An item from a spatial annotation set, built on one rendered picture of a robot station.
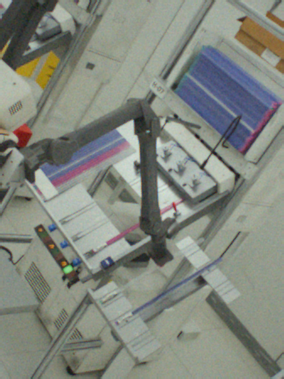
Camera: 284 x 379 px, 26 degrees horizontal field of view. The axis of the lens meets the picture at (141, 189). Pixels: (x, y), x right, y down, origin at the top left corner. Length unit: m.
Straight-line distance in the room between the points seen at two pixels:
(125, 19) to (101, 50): 0.23
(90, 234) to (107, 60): 1.53
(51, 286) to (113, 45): 1.54
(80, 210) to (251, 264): 1.90
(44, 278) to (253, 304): 1.68
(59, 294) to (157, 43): 2.67
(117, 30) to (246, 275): 1.88
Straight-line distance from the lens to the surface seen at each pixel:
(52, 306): 3.24
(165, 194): 2.78
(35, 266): 3.35
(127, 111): 2.14
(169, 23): 5.21
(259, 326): 4.39
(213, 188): 2.74
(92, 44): 3.80
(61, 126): 4.07
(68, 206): 2.81
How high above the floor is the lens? 1.99
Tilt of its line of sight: 21 degrees down
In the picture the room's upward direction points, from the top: 33 degrees clockwise
